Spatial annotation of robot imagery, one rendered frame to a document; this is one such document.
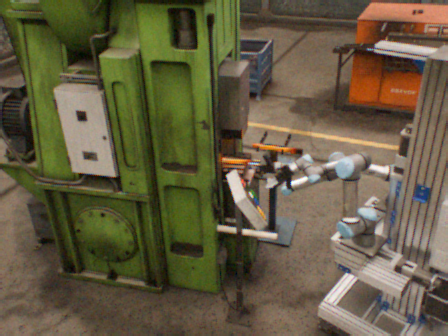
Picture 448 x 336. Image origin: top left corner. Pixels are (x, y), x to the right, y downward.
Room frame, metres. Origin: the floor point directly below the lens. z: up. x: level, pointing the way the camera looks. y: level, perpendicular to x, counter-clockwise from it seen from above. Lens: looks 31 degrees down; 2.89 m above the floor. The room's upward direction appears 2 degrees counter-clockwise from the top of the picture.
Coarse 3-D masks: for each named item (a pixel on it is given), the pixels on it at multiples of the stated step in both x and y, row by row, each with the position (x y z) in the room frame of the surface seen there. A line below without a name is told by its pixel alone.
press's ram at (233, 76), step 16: (224, 64) 3.28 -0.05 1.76; (240, 64) 3.26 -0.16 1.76; (224, 80) 3.05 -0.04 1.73; (240, 80) 3.05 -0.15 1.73; (224, 96) 3.05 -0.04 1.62; (240, 96) 3.04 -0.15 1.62; (224, 112) 3.06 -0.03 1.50; (240, 112) 3.04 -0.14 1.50; (224, 128) 3.06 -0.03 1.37; (240, 128) 3.03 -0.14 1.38
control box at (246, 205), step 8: (232, 176) 2.71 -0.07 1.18; (240, 176) 2.74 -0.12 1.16; (232, 184) 2.63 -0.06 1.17; (240, 184) 2.59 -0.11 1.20; (232, 192) 2.55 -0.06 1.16; (240, 192) 2.51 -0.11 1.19; (248, 192) 2.61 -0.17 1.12; (240, 200) 2.44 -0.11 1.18; (248, 200) 2.44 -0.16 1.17; (240, 208) 2.43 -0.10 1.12; (248, 208) 2.44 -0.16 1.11; (256, 208) 2.48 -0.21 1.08; (248, 216) 2.44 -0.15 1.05; (256, 216) 2.45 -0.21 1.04; (256, 224) 2.45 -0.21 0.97; (264, 224) 2.46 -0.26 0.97
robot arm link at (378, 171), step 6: (330, 156) 3.08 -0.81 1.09; (336, 156) 3.03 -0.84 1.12; (342, 156) 3.03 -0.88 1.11; (372, 168) 2.96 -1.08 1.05; (378, 168) 2.96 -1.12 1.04; (384, 168) 2.96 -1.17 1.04; (390, 168) 2.95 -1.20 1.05; (366, 174) 2.96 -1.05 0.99; (372, 174) 2.95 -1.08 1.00; (378, 174) 2.94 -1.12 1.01; (384, 174) 2.93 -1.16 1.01; (390, 174) 2.91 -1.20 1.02; (384, 180) 2.93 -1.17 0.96
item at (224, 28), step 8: (216, 0) 3.07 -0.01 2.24; (224, 0) 3.25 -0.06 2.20; (216, 8) 3.07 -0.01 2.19; (224, 8) 3.24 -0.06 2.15; (216, 16) 3.06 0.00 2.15; (224, 16) 3.24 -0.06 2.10; (216, 24) 3.06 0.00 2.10; (224, 24) 3.23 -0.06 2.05; (232, 24) 3.43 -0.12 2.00; (216, 32) 3.06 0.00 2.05; (224, 32) 3.23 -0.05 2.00; (232, 32) 3.43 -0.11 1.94; (216, 40) 3.06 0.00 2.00; (224, 40) 3.23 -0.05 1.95; (232, 40) 3.42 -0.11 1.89; (224, 48) 3.21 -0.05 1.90; (224, 56) 3.21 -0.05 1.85
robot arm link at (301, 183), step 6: (330, 174) 2.88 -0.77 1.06; (336, 174) 2.87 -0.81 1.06; (294, 180) 2.97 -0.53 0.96; (300, 180) 2.94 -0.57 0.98; (306, 180) 2.92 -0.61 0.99; (324, 180) 2.89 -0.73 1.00; (330, 180) 2.87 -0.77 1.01; (282, 186) 2.98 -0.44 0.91; (294, 186) 2.93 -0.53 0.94; (300, 186) 2.92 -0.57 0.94; (306, 186) 2.92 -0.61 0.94; (282, 192) 2.93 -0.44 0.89; (288, 192) 2.92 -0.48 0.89
